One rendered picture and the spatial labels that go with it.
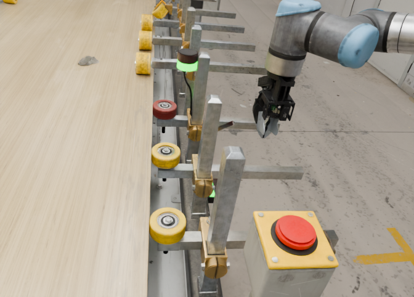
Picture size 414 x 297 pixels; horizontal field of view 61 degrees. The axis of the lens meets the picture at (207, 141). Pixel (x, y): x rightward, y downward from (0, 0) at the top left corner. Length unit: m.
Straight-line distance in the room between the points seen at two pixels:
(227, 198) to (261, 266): 0.31
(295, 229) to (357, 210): 2.05
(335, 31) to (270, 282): 0.55
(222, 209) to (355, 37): 0.43
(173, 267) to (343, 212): 1.49
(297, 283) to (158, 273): 0.70
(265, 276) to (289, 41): 0.58
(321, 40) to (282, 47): 0.09
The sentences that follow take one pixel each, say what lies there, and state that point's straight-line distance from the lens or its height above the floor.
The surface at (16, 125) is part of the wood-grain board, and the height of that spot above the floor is 0.90.
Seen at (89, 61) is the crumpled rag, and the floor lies 0.91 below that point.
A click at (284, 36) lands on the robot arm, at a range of 0.83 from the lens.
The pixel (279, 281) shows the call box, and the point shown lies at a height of 1.20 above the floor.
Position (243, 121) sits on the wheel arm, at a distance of 1.23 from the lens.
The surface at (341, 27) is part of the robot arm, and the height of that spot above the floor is 1.31.
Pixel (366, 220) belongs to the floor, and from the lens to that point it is 2.37.
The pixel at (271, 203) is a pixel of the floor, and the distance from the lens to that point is 2.21.
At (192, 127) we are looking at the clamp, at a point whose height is 0.87.
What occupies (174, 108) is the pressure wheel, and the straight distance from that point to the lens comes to 1.16.
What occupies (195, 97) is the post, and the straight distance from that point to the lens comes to 1.10.
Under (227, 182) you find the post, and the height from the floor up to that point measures 1.07.
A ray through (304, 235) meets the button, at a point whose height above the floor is 1.23.
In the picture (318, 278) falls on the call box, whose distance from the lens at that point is 0.38.
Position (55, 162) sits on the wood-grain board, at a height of 0.90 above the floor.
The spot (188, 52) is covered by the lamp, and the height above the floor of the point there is 1.11.
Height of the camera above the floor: 1.49
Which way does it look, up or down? 35 degrees down
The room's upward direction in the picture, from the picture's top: 8 degrees clockwise
